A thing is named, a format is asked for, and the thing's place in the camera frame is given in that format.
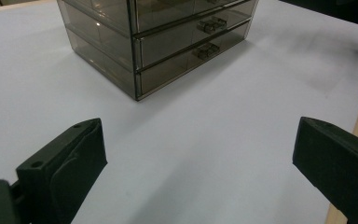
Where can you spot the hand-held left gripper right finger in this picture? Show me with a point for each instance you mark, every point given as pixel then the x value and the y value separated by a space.
pixel 338 161

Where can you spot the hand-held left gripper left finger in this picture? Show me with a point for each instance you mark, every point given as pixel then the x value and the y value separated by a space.
pixel 59 174

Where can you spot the smoky clear drawer cabinet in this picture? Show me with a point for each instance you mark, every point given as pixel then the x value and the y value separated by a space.
pixel 99 37

